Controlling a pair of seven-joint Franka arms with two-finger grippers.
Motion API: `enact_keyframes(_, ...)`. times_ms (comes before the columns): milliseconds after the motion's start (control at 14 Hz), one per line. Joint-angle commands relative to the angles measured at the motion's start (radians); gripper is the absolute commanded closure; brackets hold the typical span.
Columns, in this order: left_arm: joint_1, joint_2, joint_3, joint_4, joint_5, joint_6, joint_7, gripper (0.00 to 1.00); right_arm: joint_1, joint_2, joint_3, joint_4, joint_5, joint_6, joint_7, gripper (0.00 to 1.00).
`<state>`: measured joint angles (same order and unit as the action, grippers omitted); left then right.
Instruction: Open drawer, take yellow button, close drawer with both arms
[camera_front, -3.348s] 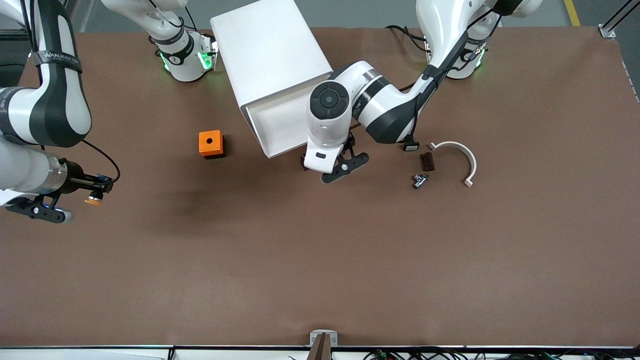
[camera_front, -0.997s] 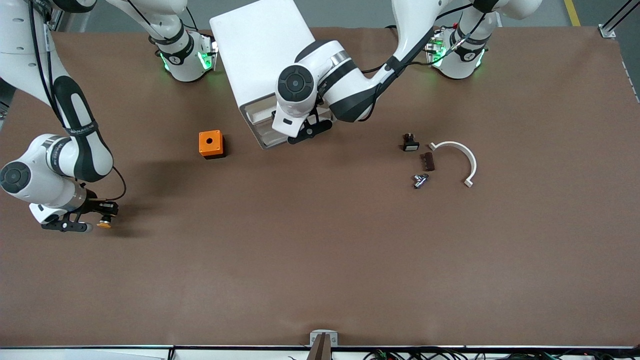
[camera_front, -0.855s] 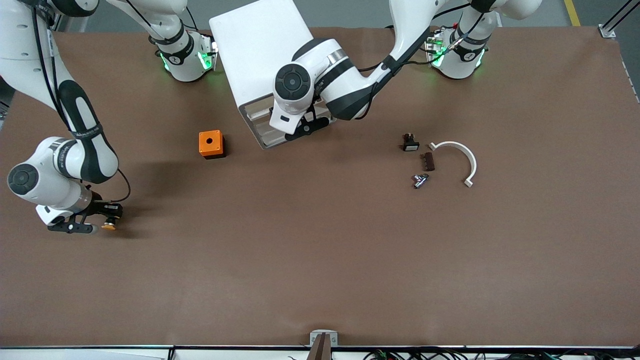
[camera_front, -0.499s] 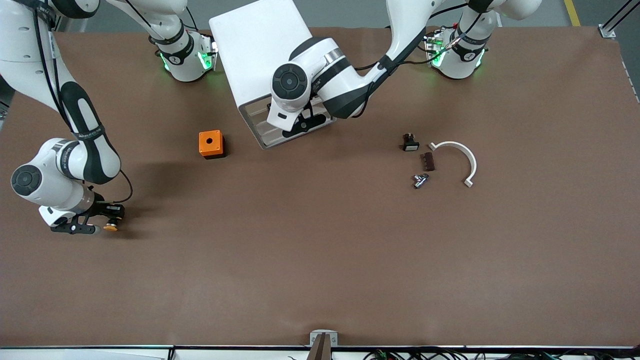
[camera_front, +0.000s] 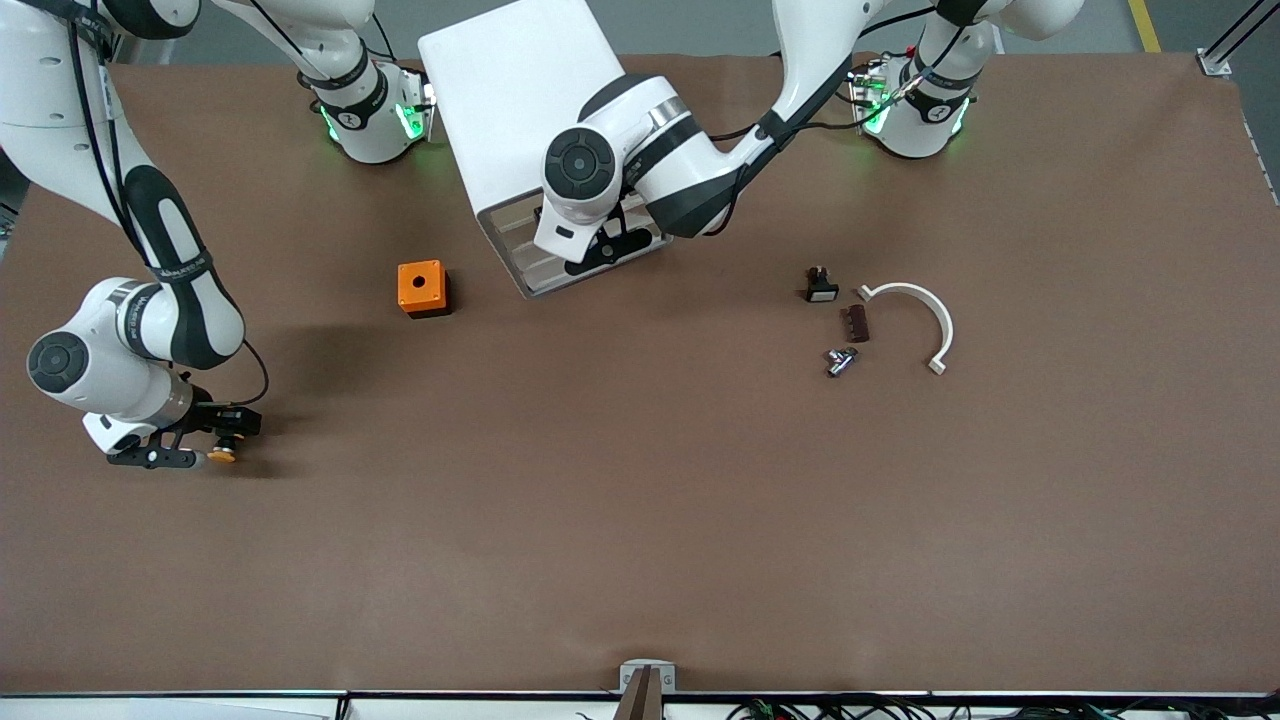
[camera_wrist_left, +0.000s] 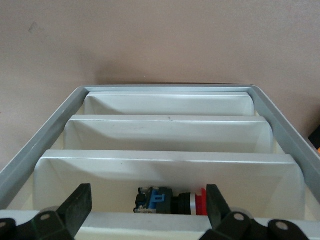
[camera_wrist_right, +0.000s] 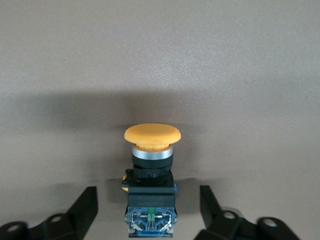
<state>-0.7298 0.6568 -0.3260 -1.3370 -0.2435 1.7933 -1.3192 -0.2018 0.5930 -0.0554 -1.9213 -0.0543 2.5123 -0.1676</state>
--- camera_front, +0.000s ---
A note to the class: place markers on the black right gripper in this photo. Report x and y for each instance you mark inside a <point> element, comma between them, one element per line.
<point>213,417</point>

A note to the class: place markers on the yellow mushroom push button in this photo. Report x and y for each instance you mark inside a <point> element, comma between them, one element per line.
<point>222,456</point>

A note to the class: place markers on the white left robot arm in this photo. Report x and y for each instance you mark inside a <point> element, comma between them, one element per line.
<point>810,40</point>

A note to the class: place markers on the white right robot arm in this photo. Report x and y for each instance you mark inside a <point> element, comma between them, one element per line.
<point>60,120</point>

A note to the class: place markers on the small metal tee fitting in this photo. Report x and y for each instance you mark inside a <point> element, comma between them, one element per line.
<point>840,361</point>

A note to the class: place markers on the small brown cylinder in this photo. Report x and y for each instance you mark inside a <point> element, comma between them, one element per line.
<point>858,324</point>

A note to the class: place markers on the black right camera bracket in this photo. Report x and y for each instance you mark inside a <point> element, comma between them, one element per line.
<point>150,459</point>

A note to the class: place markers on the black camera bracket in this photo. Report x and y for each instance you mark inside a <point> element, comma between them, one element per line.
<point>150,459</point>
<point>615,250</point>

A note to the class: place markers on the orange button enclosure box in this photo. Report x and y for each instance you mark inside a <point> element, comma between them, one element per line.
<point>408,272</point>

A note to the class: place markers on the black left camera bracket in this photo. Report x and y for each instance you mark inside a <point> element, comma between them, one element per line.
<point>615,250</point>

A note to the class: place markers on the grey metal pole mount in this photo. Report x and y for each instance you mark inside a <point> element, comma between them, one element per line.
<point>632,675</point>

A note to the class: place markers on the brown camera pole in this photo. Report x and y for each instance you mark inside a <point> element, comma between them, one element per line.
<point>640,700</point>

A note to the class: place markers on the small black switch module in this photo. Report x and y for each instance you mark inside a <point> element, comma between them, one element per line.
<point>822,290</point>

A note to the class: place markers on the aluminium corner bracket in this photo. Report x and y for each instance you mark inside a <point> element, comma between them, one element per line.
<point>1213,64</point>

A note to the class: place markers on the aluminium frame profile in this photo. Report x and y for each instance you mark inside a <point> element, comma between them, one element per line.
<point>1245,25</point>

